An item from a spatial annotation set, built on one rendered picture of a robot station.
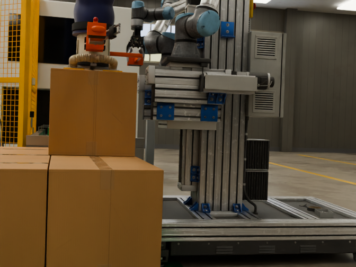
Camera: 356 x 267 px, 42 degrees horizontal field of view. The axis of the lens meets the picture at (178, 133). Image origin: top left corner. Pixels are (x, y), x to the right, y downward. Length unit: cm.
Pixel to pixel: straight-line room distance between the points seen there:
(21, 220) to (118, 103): 82
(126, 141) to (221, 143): 61
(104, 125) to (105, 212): 67
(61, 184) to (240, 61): 139
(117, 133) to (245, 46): 91
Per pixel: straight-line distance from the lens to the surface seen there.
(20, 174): 164
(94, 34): 192
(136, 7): 287
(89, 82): 223
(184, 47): 240
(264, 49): 266
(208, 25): 232
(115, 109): 223
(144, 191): 167
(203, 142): 259
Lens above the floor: 71
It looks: 1 degrees down
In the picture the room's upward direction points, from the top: 2 degrees clockwise
